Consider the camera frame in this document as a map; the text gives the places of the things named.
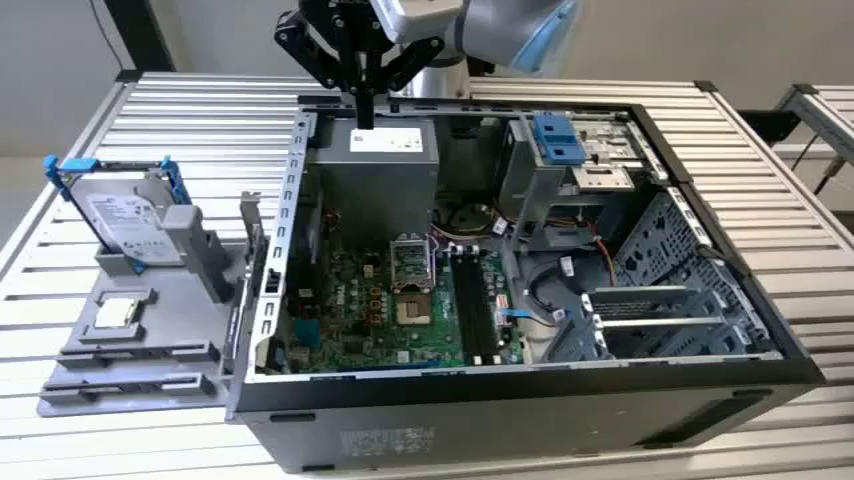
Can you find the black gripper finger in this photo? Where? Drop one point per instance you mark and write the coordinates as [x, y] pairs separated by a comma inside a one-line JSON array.
[[410, 62], [314, 55]]

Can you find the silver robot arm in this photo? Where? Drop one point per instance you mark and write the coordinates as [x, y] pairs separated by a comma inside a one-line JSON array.
[[494, 35]]

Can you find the black RAM slot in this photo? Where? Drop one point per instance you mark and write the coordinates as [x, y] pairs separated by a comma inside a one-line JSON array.
[[473, 305], [466, 305], [489, 305], [481, 305]]

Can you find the blue plastic drive latch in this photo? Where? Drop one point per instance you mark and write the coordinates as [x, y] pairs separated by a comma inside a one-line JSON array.
[[555, 140]]

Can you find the grey power supply unit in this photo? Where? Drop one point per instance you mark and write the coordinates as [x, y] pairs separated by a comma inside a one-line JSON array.
[[374, 195]]

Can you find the black round case fan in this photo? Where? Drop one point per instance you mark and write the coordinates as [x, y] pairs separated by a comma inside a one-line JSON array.
[[468, 217]]

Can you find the hard disk in blue carrier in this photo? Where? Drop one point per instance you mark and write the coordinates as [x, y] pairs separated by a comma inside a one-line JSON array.
[[121, 220]]

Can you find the CPU socket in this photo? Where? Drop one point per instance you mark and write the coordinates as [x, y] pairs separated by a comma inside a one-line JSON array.
[[416, 310]]

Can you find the grey plastic parts rack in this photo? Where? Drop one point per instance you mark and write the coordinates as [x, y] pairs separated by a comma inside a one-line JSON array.
[[168, 310]]

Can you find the green motherboard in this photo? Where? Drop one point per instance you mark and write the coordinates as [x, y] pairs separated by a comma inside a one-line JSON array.
[[354, 350]]

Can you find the silver CPU chip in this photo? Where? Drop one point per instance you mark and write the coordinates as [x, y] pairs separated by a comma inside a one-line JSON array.
[[117, 312]]

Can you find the aluminium side table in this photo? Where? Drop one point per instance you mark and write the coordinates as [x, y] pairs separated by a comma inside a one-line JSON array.
[[821, 115]]

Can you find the grey metal disk bay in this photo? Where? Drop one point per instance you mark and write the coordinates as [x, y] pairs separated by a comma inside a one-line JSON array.
[[641, 322]]

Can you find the black open PC case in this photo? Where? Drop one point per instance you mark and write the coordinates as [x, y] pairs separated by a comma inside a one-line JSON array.
[[468, 430]]

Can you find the silver box wrist camera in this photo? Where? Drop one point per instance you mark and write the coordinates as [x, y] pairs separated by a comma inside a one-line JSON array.
[[414, 20]]

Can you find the black upright post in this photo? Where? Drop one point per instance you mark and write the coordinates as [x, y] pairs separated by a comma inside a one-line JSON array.
[[144, 35]]

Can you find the graphics card with silver bracket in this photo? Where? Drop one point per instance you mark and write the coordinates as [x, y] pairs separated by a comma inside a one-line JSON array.
[[252, 220]]

